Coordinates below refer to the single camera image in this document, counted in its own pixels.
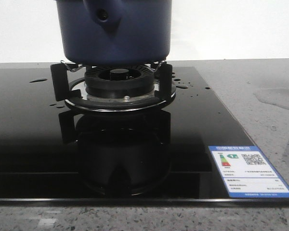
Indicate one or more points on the blue white energy label sticker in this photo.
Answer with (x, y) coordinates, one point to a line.
(247, 173)

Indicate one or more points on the black glass gas stove top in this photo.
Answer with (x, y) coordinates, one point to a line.
(52, 155)

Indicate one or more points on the dark blue cooking pot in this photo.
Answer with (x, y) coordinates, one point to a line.
(115, 32)

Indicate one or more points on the black round gas burner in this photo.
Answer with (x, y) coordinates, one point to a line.
(117, 82)

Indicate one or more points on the black pot support grate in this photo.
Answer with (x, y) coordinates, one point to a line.
(75, 96)

